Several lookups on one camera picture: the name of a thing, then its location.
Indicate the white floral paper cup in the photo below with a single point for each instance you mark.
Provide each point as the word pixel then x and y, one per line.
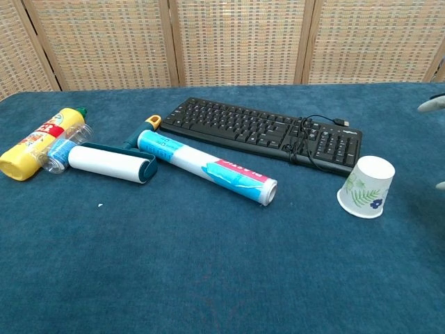
pixel 368 188

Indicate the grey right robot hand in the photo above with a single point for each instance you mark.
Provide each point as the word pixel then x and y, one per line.
pixel 434 104

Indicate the black computer keyboard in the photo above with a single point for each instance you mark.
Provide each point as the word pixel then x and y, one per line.
pixel 226 120

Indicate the yellow bottle green cap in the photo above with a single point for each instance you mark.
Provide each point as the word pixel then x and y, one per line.
pixel 31 146

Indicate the teal lint roller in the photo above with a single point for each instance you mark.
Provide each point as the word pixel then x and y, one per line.
pixel 104 161

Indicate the blue white wrap roll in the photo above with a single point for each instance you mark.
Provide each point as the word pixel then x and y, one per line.
pixel 194 161

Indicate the blue table cloth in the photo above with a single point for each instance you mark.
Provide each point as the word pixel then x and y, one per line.
pixel 208 261

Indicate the woven wooden folding screen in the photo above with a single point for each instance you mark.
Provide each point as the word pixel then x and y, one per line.
pixel 104 41

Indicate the clear plastic bottle blue label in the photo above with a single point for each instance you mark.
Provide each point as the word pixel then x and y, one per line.
pixel 60 152

